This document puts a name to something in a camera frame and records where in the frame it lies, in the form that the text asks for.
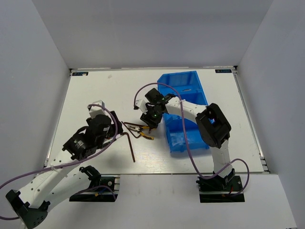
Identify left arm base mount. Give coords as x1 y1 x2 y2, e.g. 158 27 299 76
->
69 166 120 202

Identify left corner label sticker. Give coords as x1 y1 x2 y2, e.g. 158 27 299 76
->
72 72 89 76

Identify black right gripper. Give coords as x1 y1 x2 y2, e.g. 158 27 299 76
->
141 104 164 129

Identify right corner label sticker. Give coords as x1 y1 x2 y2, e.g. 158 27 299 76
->
215 69 232 73

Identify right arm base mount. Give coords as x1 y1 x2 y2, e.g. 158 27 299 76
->
196 176 245 203

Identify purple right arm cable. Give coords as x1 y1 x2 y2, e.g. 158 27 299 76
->
133 82 250 197

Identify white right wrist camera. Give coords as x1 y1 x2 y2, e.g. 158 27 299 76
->
134 99 148 114

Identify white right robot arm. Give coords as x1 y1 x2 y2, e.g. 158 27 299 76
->
134 88 235 190

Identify yellow handled pliers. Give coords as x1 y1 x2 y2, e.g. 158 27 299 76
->
125 122 154 141

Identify long dark hex key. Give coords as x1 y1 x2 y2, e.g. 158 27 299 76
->
117 132 136 163

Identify short dark hex key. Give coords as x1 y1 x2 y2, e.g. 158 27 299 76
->
122 122 141 139

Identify blue plastic divided bin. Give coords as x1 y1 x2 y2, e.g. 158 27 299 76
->
157 71 209 153

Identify corner label sticker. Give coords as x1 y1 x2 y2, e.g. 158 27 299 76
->
72 72 89 76
215 69 232 73

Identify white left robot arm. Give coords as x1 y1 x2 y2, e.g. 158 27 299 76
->
6 111 123 229

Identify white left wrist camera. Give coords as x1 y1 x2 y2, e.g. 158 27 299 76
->
87 100 105 119

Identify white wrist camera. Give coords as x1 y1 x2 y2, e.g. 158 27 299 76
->
87 100 105 119
134 99 148 114

